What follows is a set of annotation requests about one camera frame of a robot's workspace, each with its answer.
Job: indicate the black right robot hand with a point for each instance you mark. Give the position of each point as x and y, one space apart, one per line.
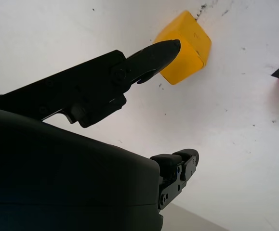
57 180

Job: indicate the yellow block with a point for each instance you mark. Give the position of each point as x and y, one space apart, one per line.
192 55

